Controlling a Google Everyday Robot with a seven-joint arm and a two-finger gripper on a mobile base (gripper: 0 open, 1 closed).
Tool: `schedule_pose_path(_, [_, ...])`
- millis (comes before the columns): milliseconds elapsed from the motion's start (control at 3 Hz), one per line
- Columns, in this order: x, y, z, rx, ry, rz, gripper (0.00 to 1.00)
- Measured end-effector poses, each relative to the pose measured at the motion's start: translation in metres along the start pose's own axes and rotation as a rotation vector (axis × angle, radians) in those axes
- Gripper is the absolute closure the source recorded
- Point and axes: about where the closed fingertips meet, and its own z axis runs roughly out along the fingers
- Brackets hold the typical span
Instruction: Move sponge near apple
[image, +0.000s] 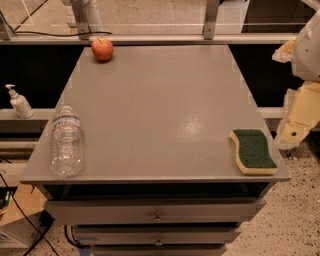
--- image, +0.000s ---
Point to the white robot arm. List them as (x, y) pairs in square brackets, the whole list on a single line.
[(305, 62)]

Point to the red apple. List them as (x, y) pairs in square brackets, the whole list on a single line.
[(102, 49)]

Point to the clear plastic water bottle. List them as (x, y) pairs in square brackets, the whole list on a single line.
[(66, 143)]

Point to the grey metal shelf frame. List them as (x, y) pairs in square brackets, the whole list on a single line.
[(139, 22)]

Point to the bottom grey drawer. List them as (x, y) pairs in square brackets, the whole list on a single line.
[(164, 250)]

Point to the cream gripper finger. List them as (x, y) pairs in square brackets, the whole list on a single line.
[(285, 52), (301, 113)]

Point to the white pump soap bottle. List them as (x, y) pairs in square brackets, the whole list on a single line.
[(19, 103)]

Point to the cardboard box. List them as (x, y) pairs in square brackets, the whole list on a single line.
[(21, 218)]

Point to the middle grey drawer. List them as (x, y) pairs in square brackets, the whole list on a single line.
[(156, 235)]

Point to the green and yellow sponge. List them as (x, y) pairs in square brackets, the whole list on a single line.
[(252, 152)]

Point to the grey drawer cabinet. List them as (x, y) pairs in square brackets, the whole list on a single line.
[(156, 125)]

